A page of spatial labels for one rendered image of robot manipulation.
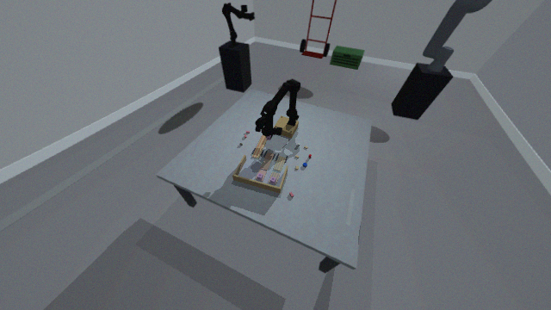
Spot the tan strip with red lines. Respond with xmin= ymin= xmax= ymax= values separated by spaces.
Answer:
xmin=252 ymin=135 xmax=267 ymax=157

